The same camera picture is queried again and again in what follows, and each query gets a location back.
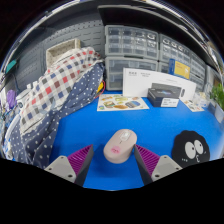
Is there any red blue checkered cloth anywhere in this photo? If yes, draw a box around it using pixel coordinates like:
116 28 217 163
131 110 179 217
18 46 104 134

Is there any long white keyboard box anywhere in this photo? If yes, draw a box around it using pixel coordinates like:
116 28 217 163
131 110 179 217
122 67 197 101

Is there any teal plastic item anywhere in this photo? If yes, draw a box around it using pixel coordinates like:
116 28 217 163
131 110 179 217
4 59 18 74

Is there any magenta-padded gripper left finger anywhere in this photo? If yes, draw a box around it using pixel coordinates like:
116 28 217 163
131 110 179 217
44 144 95 187

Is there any black cartoon-eyed mouse pad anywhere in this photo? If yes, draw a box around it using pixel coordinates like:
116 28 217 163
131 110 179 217
171 129 211 169

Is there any potted green plant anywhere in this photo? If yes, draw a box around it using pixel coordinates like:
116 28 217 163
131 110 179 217
209 83 224 124

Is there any yellow and blue box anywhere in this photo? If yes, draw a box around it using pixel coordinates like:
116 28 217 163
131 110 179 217
168 58 191 80

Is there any large colourful sticker sheet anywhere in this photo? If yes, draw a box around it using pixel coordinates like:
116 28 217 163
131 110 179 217
96 94 150 112

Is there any grey large-drawer cabinet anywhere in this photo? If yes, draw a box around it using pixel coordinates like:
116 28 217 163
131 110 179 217
158 60 172 75
104 56 159 92

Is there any purple plastic item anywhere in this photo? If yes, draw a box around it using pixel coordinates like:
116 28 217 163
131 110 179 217
5 89 18 109

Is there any clear plastic packet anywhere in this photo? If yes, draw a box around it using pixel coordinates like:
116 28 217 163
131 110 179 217
194 91 212 108

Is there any dark wall shelf unit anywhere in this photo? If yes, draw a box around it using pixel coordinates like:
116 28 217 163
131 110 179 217
96 3 218 68

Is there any small black box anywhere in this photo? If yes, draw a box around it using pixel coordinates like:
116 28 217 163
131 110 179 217
147 87 182 108

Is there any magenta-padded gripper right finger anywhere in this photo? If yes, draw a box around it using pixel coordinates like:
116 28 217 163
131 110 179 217
134 144 183 186

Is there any small yellow item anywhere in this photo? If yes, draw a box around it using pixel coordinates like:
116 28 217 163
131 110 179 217
96 81 106 98

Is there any pink beige computer mouse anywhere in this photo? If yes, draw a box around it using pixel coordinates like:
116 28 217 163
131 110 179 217
102 128 138 164

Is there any small colourful sticker sheet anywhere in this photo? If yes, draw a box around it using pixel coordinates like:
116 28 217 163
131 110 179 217
182 99 205 113

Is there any white woven basket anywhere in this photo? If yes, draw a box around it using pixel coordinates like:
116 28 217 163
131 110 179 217
45 38 82 66

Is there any grey wall pegboard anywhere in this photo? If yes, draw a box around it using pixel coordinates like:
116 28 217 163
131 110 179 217
13 19 107 93

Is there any navy polka dot cloth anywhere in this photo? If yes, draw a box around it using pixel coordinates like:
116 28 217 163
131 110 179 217
3 61 106 169

